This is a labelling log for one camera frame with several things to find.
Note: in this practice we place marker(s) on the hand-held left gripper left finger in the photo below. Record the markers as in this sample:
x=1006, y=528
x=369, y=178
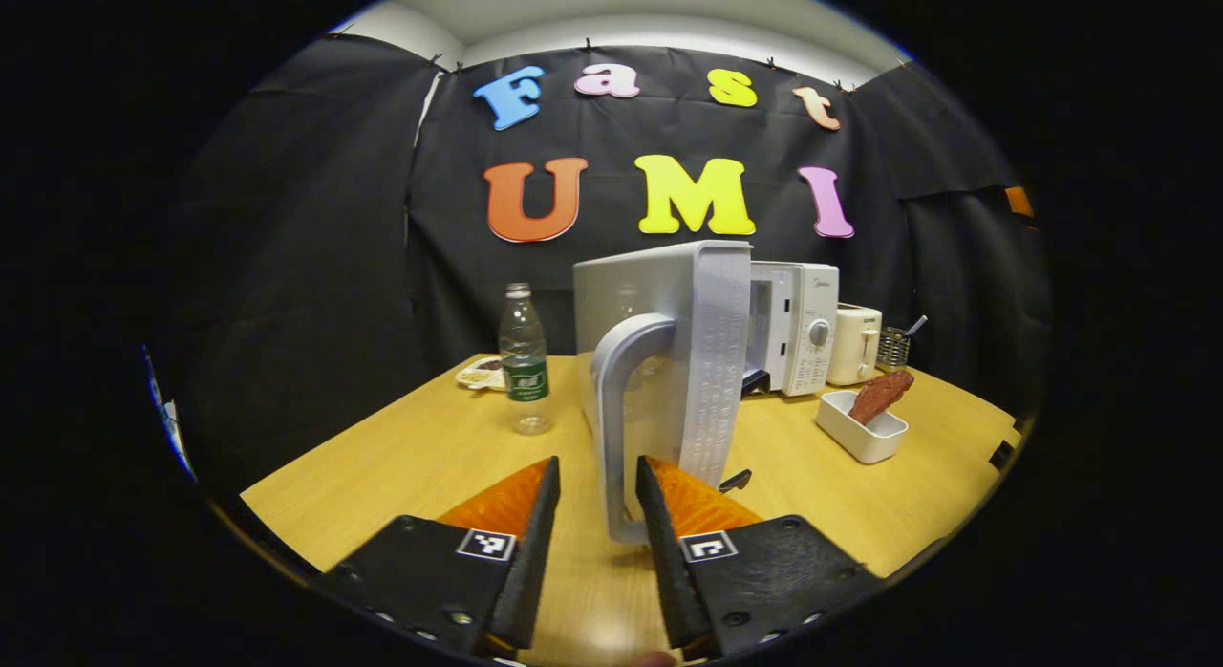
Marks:
x=535, y=562

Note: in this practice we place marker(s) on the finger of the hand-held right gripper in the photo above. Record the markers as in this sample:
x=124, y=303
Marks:
x=1019, y=201

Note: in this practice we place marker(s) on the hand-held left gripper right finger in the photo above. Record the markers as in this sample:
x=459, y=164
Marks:
x=664, y=562

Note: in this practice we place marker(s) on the white microwave oven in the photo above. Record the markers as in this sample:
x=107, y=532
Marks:
x=712, y=361

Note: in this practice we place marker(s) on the brown sausage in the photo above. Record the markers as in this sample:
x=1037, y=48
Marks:
x=879, y=395

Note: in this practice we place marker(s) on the clear bottle with green label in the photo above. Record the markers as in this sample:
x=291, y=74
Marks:
x=525, y=380

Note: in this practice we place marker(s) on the white divided snack plate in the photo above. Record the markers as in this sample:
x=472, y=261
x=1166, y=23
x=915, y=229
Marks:
x=478, y=376

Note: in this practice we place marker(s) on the white toaster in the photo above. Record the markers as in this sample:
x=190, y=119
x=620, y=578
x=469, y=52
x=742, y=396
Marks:
x=853, y=347

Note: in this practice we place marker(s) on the white rectangular dish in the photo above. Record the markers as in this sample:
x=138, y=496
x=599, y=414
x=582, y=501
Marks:
x=860, y=442

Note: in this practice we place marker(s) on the black backdrop cloth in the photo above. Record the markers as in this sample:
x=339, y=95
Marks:
x=306, y=266

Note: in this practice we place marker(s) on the row of small cloth clips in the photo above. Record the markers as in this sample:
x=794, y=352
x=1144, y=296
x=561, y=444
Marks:
x=588, y=46

